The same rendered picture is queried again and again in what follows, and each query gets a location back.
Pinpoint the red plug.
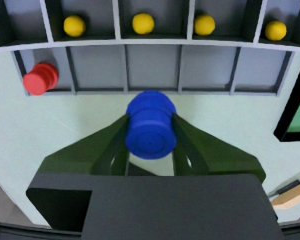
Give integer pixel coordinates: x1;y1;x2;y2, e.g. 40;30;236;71
23;62;59;96

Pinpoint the wooden-handled wire brush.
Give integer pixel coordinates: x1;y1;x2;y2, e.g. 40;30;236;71
270;179;300;210

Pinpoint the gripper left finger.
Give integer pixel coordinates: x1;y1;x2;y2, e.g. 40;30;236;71
35;113;130;176

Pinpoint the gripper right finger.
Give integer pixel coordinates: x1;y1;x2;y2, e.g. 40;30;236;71
172;113;266;184

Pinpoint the yellow ball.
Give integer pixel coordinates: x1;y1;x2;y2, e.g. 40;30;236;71
132;12;154;35
265;20;286;41
193;14;215;36
64;15;86;37

